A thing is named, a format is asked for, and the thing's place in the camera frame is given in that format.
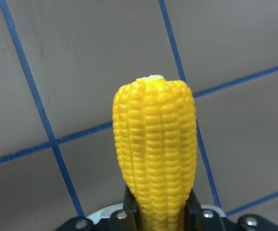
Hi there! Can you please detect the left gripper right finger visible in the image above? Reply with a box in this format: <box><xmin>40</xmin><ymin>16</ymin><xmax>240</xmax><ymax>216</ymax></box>
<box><xmin>184</xmin><ymin>189</ymin><xmax>226</xmax><ymax>231</ymax></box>

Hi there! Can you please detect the yellow corn cob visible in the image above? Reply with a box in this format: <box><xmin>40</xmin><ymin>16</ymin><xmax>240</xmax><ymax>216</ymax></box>
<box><xmin>112</xmin><ymin>75</ymin><xmax>197</xmax><ymax>231</ymax></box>

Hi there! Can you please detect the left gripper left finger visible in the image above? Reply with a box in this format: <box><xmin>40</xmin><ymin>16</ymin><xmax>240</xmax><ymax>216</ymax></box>
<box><xmin>109</xmin><ymin>186</ymin><xmax>140</xmax><ymax>231</ymax></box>

